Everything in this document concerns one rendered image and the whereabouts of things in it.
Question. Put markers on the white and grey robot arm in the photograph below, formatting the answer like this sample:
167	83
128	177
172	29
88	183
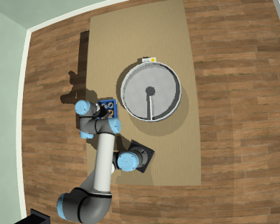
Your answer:
86	204

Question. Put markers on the blue crate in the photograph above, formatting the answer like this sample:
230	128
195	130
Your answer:
113	109

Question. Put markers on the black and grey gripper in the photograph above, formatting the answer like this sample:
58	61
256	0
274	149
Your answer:
101	112

